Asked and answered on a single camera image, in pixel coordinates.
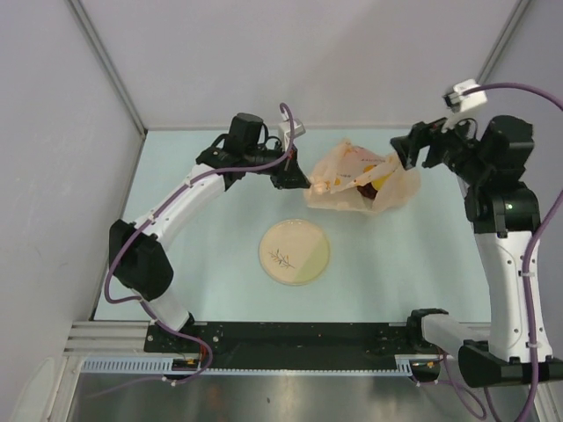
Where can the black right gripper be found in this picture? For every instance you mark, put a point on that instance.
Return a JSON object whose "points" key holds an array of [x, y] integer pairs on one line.
{"points": [[420, 136]]}

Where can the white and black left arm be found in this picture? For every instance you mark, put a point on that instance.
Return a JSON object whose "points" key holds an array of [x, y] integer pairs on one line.
{"points": [[138, 249]]}

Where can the cream plate with leaf motif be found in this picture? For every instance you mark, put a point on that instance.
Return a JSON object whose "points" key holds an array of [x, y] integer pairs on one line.
{"points": [[294, 252]]}

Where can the aluminium right corner post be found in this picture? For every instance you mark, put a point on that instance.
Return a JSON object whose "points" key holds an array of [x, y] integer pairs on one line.
{"points": [[503, 40]]}

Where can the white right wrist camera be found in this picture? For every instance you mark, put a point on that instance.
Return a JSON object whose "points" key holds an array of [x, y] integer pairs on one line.
{"points": [[462, 105]]}

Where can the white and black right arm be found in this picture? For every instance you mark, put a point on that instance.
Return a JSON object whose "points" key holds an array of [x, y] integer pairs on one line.
{"points": [[505, 216]]}

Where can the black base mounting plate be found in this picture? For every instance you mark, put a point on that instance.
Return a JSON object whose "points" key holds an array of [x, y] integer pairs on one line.
{"points": [[425, 368]]}

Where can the aluminium left corner post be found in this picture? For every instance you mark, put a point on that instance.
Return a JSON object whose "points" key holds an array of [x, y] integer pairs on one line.
{"points": [[96, 44]]}

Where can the aluminium corner post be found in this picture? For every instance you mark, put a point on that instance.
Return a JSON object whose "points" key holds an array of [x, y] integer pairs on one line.
{"points": [[503, 40], [96, 44]]}

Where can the dark red fake fruit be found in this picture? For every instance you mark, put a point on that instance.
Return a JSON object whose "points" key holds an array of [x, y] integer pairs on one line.
{"points": [[368, 191]]}

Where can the yellow fake banana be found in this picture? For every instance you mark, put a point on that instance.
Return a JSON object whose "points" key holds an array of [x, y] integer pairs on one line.
{"points": [[376, 183]]}

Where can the translucent banana-print plastic bag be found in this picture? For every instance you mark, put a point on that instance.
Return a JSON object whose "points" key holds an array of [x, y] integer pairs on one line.
{"points": [[335, 177]]}

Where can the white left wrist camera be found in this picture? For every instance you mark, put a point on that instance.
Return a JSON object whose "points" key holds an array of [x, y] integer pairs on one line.
{"points": [[289, 129]]}

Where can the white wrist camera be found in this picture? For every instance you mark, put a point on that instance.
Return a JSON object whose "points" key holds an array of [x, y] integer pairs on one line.
{"points": [[289, 129], [462, 105]]}

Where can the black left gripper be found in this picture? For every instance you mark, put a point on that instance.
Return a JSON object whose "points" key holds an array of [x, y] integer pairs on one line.
{"points": [[289, 176]]}

